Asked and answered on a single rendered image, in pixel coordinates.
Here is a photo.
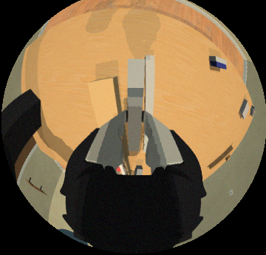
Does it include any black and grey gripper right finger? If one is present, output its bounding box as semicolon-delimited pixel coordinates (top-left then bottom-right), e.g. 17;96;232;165
142;110;207;198

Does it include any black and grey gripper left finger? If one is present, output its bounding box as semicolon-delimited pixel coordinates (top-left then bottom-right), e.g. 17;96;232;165
60;110;128;196

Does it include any long wooden batten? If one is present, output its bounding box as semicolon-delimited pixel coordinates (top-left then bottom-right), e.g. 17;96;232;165
208;145;233;170

